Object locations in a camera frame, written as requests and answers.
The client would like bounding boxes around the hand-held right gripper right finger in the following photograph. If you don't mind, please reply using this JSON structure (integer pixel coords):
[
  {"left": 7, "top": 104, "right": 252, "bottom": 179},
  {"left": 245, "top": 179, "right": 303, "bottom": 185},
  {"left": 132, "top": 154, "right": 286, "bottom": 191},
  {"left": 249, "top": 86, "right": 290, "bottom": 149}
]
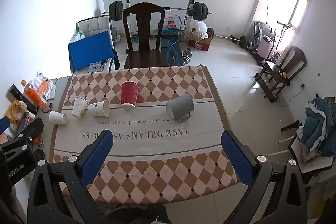
[{"left": 221, "top": 130, "right": 311, "bottom": 224}]

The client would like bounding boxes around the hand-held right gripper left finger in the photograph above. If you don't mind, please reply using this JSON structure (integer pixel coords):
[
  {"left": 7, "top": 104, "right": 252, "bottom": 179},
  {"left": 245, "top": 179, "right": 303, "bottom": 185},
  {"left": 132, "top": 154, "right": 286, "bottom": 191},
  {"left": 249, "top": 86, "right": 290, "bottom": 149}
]
[{"left": 27, "top": 130, "right": 114, "bottom": 224}]

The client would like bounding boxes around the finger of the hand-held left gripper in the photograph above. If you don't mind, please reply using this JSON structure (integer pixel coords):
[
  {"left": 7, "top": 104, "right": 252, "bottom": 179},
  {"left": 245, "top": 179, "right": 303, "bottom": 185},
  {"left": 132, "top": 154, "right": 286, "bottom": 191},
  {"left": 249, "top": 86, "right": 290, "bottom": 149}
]
[
  {"left": 0, "top": 116, "right": 10, "bottom": 135},
  {"left": 0, "top": 117, "right": 44, "bottom": 155}
]

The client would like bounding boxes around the white paper cup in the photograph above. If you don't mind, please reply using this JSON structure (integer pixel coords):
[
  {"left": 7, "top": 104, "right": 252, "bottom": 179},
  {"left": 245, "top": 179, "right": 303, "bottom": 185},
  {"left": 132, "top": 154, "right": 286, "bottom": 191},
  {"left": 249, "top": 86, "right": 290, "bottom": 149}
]
[
  {"left": 88, "top": 100, "right": 110, "bottom": 117},
  {"left": 49, "top": 110, "right": 68, "bottom": 126},
  {"left": 72, "top": 97, "right": 89, "bottom": 119}
]

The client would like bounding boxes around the red ribbed paper cup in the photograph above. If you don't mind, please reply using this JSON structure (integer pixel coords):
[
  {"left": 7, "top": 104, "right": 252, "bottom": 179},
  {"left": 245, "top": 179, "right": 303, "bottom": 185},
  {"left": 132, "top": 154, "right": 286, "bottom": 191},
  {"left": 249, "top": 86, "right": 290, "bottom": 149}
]
[{"left": 121, "top": 81, "right": 140, "bottom": 111}]

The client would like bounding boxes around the grey phone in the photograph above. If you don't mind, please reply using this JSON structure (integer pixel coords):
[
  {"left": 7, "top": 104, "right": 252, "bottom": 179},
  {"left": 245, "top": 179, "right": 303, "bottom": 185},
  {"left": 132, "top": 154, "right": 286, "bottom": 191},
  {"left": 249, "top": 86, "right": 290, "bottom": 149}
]
[{"left": 16, "top": 112, "right": 31, "bottom": 133}]

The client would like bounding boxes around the yellow plastic bag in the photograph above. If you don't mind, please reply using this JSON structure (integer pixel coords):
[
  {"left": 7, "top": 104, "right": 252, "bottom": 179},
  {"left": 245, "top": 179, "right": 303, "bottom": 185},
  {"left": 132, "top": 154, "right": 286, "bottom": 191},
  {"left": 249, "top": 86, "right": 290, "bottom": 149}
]
[{"left": 6, "top": 100, "right": 27, "bottom": 123}]

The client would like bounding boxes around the long black box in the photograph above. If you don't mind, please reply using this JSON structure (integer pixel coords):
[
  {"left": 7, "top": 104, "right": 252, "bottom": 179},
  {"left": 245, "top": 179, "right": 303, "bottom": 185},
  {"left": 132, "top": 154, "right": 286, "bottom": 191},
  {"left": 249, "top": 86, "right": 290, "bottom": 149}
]
[{"left": 6, "top": 84, "right": 38, "bottom": 113}]

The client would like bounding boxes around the orange drink bottle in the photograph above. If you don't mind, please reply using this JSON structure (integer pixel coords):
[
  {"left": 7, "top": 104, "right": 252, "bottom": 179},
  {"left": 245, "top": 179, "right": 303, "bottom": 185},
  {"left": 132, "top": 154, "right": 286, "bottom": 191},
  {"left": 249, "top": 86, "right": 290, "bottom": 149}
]
[{"left": 21, "top": 80, "right": 48, "bottom": 109}]

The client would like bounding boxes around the white plastic bag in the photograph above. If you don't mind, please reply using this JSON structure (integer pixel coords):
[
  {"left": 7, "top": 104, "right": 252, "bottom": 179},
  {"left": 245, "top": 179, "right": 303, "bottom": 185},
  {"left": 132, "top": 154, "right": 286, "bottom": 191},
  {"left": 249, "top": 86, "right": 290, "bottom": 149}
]
[{"left": 28, "top": 74, "right": 56, "bottom": 102}]

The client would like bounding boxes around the checkered printed tablecloth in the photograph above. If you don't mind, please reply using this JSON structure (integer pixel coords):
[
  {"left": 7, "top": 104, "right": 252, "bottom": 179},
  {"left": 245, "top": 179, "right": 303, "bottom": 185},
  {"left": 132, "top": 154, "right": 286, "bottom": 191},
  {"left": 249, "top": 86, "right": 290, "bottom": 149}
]
[{"left": 50, "top": 65, "right": 238, "bottom": 205}]

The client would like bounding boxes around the black tool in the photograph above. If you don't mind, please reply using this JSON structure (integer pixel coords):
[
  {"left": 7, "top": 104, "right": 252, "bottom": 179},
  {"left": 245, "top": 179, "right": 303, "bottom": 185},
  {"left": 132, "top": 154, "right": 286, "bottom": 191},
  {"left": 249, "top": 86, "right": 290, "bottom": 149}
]
[{"left": 280, "top": 120, "right": 304, "bottom": 132}]

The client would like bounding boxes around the grey mug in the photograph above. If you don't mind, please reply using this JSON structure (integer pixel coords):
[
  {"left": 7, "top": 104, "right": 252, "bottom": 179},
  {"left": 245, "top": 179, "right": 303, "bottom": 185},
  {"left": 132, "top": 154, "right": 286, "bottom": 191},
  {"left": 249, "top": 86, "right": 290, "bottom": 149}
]
[{"left": 165, "top": 94, "right": 195, "bottom": 122}]

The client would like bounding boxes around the white legged stool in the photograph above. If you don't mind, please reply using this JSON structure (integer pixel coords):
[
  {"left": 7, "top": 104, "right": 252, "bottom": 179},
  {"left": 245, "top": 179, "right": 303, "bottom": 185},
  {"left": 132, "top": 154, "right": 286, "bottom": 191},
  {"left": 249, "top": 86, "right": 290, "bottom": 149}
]
[{"left": 267, "top": 132, "right": 336, "bottom": 185}]

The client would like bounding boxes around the pile of blue clothes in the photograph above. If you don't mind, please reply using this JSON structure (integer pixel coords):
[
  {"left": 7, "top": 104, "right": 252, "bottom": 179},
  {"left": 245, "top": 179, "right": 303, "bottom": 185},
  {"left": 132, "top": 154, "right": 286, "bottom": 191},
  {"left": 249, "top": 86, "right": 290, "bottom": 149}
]
[{"left": 298, "top": 95, "right": 336, "bottom": 159}]

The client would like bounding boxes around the clear plastic container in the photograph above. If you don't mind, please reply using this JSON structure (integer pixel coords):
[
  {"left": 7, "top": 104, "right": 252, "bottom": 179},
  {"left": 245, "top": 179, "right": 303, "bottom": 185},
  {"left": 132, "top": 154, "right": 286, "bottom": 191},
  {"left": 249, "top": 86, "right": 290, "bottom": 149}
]
[{"left": 88, "top": 62, "right": 104, "bottom": 73}]

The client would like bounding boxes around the blue folder box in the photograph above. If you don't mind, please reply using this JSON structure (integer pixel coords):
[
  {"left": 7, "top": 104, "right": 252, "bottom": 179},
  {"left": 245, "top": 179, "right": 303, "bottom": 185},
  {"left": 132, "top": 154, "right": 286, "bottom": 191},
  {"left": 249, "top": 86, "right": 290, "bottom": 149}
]
[{"left": 68, "top": 31, "right": 115, "bottom": 71}]

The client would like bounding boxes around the dark wooden chair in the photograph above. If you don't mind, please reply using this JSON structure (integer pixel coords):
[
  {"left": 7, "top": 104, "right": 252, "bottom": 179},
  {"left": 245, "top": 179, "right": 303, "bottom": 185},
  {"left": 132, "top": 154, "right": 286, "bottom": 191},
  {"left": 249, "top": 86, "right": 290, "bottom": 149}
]
[
  {"left": 122, "top": 2, "right": 170, "bottom": 69},
  {"left": 255, "top": 46, "right": 307, "bottom": 103}
]

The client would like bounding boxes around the chrome dumbbell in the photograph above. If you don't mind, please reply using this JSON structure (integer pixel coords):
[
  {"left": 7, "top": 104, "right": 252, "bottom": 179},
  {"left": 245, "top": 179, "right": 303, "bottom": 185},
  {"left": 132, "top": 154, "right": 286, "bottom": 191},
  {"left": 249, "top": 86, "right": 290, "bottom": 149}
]
[{"left": 182, "top": 49, "right": 194, "bottom": 65}]

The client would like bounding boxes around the pink suitcase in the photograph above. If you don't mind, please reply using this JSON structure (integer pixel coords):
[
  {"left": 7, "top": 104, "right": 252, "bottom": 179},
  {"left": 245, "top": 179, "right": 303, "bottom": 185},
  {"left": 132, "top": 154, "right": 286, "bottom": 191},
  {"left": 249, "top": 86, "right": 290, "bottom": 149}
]
[{"left": 257, "top": 35, "right": 276, "bottom": 61}]

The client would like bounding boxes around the small barbell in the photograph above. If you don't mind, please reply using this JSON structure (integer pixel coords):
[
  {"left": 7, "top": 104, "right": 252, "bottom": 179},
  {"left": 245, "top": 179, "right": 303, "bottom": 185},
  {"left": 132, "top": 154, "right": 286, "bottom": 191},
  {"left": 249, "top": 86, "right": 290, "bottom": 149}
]
[{"left": 214, "top": 34, "right": 248, "bottom": 49}]

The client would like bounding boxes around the red cardboard box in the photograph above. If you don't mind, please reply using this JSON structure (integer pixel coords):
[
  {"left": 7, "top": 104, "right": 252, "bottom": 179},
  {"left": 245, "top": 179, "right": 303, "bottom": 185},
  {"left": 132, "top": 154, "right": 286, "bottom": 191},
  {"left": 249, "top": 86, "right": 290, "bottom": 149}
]
[{"left": 187, "top": 28, "right": 214, "bottom": 52}]

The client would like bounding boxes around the dark exercise mat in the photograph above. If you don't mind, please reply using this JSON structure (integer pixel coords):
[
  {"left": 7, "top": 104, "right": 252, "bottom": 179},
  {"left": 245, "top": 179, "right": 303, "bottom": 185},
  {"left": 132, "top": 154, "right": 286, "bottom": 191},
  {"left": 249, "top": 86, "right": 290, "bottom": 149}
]
[{"left": 161, "top": 44, "right": 184, "bottom": 66}]

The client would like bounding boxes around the white padded chair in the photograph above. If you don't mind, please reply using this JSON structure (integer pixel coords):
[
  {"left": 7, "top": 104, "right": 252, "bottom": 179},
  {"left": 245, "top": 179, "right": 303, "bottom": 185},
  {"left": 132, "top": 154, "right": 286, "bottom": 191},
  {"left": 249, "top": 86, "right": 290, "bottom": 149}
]
[{"left": 76, "top": 15, "right": 116, "bottom": 42}]

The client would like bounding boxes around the clear plastic bag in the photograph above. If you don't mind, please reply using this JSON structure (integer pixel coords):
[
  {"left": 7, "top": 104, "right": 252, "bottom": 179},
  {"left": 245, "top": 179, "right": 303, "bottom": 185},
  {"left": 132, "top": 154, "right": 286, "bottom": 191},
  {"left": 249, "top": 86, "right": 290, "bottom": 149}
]
[{"left": 193, "top": 20, "right": 209, "bottom": 40}]

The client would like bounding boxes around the blue badminton racket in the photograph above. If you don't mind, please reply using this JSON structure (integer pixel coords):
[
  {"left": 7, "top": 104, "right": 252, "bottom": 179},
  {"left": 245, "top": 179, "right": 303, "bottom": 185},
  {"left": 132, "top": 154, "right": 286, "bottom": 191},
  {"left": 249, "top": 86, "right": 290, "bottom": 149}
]
[{"left": 160, "top": 37, "right": 182, "bottom": 47}]

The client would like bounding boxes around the white squat rack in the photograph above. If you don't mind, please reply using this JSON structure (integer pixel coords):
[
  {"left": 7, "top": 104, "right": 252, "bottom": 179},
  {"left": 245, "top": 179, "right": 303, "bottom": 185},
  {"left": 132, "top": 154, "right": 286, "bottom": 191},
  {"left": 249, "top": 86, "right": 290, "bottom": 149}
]
[{"left": 123, "top": 0, "right": 200, "bottom": 39}]

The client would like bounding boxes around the barbell with black plates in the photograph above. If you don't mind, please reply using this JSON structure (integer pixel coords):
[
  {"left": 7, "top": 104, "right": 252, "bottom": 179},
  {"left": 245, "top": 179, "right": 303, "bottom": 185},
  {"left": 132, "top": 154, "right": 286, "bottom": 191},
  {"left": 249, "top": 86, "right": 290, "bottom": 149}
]
[{"left": 102, "top": 1, "right": 213, "bottom": 22}]

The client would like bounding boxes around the white bag with red print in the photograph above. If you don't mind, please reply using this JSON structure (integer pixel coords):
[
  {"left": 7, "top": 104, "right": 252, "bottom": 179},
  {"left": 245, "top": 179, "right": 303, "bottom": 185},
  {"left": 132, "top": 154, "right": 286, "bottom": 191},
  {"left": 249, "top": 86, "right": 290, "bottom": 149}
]
[{"left": 161, "top": 14, "right": 182, "bottom": 32}]

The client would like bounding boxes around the folded metal frame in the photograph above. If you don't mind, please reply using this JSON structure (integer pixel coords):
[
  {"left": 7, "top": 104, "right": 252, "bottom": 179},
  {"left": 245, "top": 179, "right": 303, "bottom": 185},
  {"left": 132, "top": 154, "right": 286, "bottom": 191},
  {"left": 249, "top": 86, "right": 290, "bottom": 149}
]
[{"left": 253, "top": 20, "right": 276, "bottom": 56}]

